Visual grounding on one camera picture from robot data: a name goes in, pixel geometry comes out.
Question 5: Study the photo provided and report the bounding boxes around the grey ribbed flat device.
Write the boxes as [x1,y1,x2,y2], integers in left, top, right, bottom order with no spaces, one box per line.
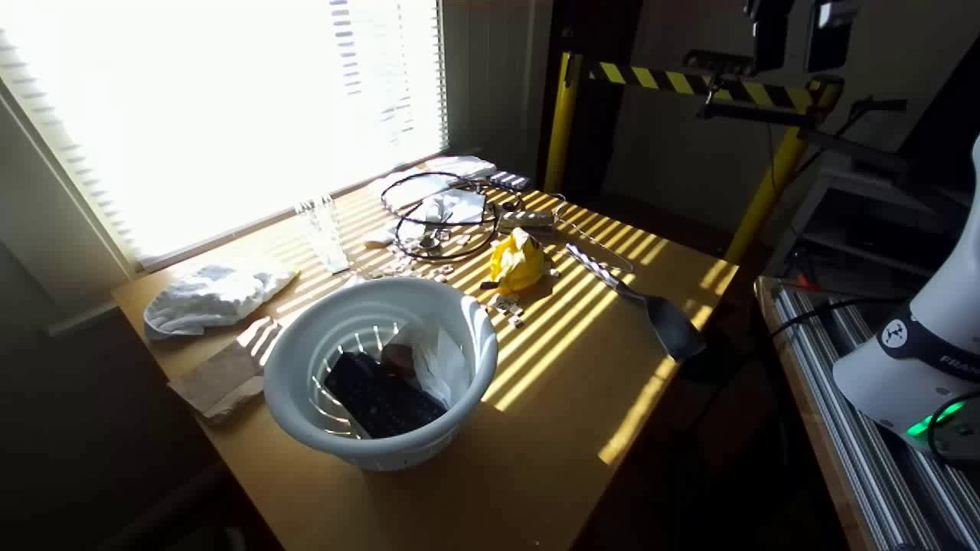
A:
[485,169,534,197]

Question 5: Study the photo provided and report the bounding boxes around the white flat sheet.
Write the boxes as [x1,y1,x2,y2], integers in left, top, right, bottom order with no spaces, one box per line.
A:
[419,152,500,186]

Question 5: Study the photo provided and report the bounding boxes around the yellow handheld tool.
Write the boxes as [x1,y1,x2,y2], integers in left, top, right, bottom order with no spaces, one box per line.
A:
[484,225,551,303]

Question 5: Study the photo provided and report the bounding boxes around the aluminium rail robot platform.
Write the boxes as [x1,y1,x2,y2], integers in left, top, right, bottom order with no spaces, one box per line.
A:
[752,273,980,551]

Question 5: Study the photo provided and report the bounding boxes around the black flat box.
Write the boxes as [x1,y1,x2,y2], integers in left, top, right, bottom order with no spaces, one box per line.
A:
[321,349,450,442]

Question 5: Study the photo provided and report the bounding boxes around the yellow black striped barrier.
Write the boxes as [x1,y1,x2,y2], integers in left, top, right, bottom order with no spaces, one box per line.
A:
[540,50,845,270]

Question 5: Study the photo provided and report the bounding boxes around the white window blinds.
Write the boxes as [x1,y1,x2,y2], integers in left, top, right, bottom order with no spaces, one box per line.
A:
[0,0,454,273]

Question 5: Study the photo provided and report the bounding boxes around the black looped cable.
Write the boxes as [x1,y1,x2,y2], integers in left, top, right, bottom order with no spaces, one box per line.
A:
[377,166,505,263]

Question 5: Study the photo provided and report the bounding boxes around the white tissue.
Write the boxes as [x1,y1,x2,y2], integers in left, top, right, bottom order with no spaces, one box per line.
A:
[411,186,489,231]

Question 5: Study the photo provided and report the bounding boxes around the crumpled white cloth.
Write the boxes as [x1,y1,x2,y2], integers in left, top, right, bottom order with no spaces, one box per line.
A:
[139,260,300,342]

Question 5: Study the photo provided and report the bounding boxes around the grey metal shelf unit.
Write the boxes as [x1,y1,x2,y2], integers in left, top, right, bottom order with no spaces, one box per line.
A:
[763,151,980,283]

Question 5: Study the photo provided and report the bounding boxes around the white slotted plastic bowl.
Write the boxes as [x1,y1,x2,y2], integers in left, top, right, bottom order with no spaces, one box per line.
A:
[261,275,502,475]

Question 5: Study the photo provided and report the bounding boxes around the black long-handled tool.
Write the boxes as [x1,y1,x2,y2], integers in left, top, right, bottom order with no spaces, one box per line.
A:
[564,242,710,365]

